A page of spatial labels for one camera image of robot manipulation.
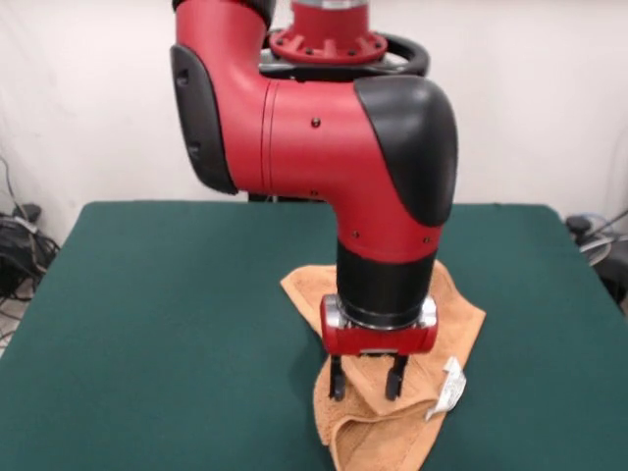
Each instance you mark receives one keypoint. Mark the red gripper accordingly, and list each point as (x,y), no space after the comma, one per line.
(378,341)

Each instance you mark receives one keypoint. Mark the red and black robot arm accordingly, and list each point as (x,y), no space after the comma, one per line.
(314,147)

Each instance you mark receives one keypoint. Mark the tan terry towel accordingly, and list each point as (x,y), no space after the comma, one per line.
(392,432)

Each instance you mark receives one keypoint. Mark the dark green table cloth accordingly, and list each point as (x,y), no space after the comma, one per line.
(147,343)

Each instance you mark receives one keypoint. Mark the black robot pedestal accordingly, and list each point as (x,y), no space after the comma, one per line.
(412,54)

